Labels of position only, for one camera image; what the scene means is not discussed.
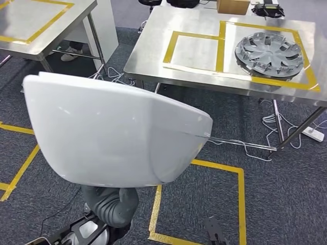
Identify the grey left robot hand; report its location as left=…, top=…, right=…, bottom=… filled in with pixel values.
left=81, top=185, right=140, bottom=217

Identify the white curved shell part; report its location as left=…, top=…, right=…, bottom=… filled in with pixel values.
left=23, top=71, right=214, bottom=189

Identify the steel workbench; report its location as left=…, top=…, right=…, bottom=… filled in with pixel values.
left=123, top=6, right=327, bottom=152

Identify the person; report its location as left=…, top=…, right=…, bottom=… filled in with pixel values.
left=60, top=40, right=85, bottom=63

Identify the yellow floor tape square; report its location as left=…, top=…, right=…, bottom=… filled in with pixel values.
left=148, top=159, right=247, bottom=245

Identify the steel table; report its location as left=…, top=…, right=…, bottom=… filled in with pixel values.
left=0, top=0, right=107, bottom=75

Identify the yellow tape double rectangle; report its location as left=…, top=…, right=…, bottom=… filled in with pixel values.
left=162, top=20, right=321, bottom=93

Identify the cardboard box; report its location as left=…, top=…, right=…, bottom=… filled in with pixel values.
left=216, top=0, right=251, bottom=15

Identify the grey plastic wheel hubcap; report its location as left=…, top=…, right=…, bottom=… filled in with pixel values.
left=234, top=32, right=305, bottom=79

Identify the white power strip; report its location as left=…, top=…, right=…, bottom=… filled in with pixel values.
left=301, top=126, right=325, bottom=143

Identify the black router device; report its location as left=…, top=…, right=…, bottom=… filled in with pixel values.
left=251, top=2, right=285, bottom=18

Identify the black floor cable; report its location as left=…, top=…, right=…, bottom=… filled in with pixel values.
left=40, top=187, right=82, bottom=236

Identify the white floor cable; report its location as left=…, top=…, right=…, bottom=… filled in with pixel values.
left=88, top=66, right=136, bottom=87
left=207, top=113, right=327, bottom=162

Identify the black right wrist camera bracket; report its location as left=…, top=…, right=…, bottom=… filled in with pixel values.
left=203, top=217, right=228, bottom=245

